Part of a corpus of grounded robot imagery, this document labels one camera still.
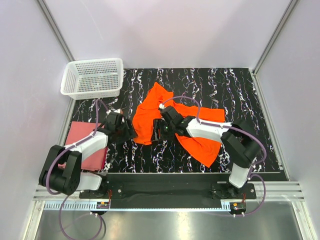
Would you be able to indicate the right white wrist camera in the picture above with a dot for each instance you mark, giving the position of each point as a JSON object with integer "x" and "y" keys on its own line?
{"x": 161, "y": 106}

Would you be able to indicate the folded pink t shirt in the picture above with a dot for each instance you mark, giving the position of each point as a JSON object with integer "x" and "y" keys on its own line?
{"x": 79, "y": 130}

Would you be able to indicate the white plastic perforated basket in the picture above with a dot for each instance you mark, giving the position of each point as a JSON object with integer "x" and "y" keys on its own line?
{"x": 93, "y": 78}

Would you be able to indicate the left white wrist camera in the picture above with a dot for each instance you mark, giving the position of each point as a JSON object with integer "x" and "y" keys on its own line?
{"x": 118, "y": 111}

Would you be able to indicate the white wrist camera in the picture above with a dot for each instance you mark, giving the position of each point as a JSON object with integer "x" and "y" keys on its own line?
{"x": 118, "y": 111}
{"x": 161, "y": 106}

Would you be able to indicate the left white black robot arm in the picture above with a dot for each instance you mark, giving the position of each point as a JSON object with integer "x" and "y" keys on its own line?
{"x": 62, "y": 170}

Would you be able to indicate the right aluminium frame post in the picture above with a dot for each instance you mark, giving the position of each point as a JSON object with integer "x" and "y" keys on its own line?
{"x": 275, "y": 35}

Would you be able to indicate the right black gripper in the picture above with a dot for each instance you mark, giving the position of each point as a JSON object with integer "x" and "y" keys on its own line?
{"x": 158, "y": 124}

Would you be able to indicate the left aluminium frame post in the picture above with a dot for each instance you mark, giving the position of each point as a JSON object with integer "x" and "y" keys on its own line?
{"x": 55, "y": 29}

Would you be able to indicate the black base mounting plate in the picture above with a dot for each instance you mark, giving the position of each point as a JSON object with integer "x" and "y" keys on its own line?
{"x": 176, "y": 188}

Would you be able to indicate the orange t shirt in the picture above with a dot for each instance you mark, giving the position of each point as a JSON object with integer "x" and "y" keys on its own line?
{"x": 203, "y": 150}

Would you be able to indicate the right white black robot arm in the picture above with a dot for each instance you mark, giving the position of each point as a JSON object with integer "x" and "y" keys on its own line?
{"x": 240, "y": 143}

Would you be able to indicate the slotted cable duct rail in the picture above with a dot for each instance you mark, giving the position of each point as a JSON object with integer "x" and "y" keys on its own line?
{"x": 148, "y": 206}

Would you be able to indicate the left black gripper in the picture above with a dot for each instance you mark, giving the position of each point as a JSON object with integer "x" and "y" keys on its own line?
{"x": 130, "y": 133}

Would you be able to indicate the aluminium frame post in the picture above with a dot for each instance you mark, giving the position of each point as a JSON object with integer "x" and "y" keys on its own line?
{"x": 55, "y": 29}
{"x": 275, "y": 35}

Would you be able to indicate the black marbled table mat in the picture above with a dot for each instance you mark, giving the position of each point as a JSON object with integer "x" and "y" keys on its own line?
{"x": 230, "y": 89}

